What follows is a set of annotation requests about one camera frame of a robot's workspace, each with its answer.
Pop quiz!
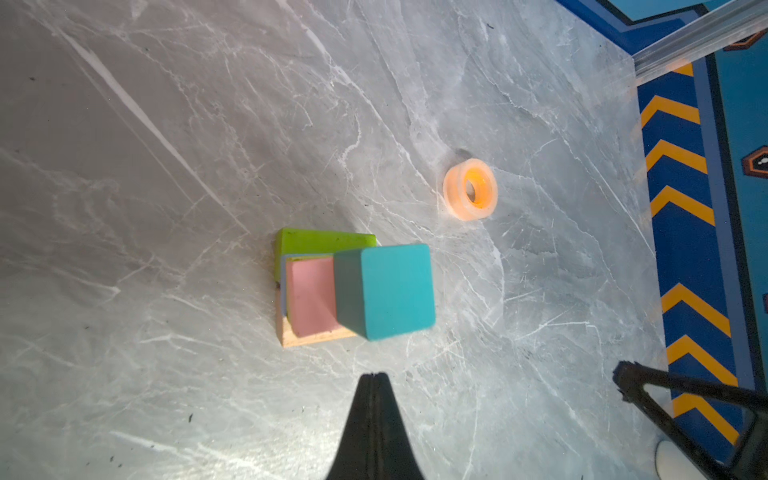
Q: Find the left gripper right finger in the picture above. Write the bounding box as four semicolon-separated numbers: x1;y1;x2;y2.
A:
373;373;424;479

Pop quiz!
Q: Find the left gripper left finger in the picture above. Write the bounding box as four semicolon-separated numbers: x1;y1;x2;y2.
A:
327;374;375;479

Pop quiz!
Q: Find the natural wood rectangular block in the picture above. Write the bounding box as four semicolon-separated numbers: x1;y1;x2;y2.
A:
275;288;356;348

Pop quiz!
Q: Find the teal cube block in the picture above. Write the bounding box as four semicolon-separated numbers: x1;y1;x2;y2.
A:
333;244;436;341

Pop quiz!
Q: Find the pink rectangular block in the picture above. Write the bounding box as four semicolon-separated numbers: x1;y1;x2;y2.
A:
285;256;341;338

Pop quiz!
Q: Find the dark green rectangular block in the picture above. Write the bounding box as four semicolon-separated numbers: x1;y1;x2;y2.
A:
274;228;377;283

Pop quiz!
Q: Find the light blue cube block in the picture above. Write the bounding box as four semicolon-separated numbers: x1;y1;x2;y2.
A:
280;253;332;319

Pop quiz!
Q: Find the white bottle green cap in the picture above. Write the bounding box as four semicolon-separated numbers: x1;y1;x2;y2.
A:
655;440;706;480

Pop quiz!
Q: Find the orange tape ring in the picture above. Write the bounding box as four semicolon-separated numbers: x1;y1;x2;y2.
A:
442;157;499;222

